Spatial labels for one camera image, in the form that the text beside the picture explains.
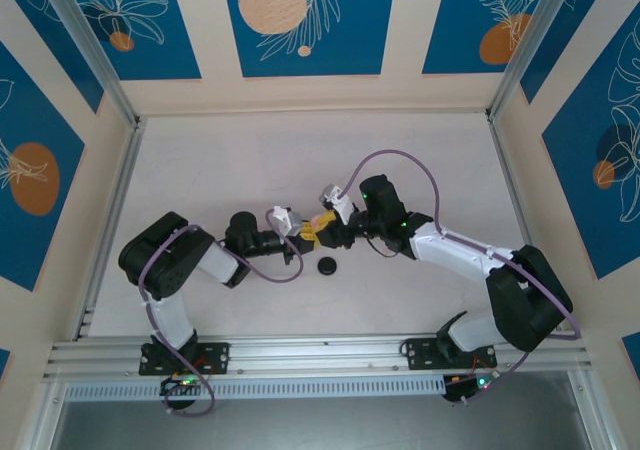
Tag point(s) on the black earbud charging case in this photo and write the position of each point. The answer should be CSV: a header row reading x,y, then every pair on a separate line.
x,y
327,266

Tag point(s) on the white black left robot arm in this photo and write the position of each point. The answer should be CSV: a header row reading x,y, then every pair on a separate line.
x,y
165,255

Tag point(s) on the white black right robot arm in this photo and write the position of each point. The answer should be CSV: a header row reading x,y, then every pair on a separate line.
x,y
450,247

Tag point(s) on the black controller board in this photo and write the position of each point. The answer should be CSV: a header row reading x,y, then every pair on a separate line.
x,y
172,385
460,387

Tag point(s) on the grey metal sheet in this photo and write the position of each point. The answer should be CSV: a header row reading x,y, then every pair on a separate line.
x,y
325,425

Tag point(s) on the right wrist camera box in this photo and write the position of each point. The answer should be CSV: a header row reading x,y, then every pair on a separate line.
x,y
340,205

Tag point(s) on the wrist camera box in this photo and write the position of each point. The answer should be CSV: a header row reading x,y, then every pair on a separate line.
x,y
287,220
340,205

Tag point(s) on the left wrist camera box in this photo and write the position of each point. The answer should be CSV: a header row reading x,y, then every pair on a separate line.
x,y
287,220

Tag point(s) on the long aluminium base rail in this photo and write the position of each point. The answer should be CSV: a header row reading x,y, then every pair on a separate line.
x,y
320,357

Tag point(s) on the aluminium side rail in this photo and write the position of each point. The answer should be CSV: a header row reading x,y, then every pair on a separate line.
x,y
510,170
122,180

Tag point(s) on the aluminium frame post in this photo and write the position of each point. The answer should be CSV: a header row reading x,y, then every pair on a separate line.
x,y
40,430
531,45
600,430
102,65

